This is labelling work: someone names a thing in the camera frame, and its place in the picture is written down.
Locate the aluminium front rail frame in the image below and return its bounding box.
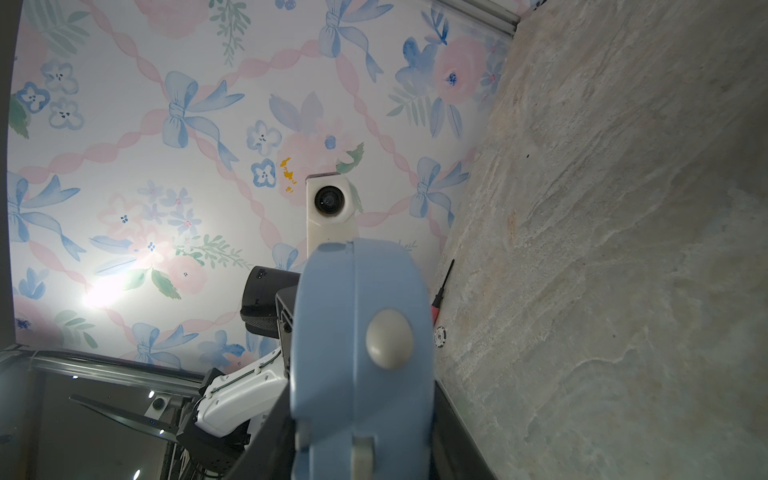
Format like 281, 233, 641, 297
1, 345, 203, 442

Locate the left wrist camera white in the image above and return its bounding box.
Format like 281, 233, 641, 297
305, 172, 359, 257

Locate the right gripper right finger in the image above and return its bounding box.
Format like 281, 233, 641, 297
430, 380, 497, 480

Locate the light blue alarm clock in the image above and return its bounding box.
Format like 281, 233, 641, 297
290, 239, 435, 479

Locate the red black screwdriver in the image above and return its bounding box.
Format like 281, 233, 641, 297
431, 260, 455, 325

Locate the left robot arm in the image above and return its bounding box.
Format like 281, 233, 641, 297
176, 266, 300, 479

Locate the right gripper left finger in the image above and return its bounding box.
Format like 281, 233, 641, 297
224, 392, 296, 480

